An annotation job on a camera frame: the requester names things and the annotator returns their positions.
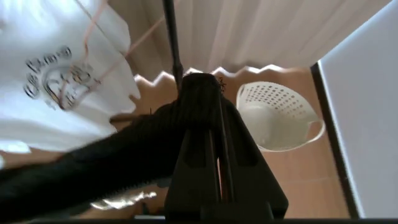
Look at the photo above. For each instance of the black clothes rack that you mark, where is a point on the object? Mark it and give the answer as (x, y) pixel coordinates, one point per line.
(172, 37)

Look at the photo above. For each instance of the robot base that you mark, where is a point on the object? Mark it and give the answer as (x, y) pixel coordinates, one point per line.
(124, 199)

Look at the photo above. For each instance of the white printed t-shirt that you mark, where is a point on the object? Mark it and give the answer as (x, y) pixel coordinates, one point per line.
(46, 124)

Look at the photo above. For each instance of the black garment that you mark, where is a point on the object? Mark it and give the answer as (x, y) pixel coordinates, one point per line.
(124, 155)

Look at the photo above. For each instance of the pink clothes hanger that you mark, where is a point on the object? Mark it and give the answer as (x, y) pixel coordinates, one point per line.
(85, 40)

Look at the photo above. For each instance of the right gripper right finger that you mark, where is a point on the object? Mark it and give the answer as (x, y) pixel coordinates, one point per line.
(255, 186)

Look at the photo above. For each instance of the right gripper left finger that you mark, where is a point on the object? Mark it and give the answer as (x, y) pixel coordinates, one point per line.
(192, 186)

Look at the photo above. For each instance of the white laundry basket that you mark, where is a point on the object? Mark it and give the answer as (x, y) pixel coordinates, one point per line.
(273, 124)

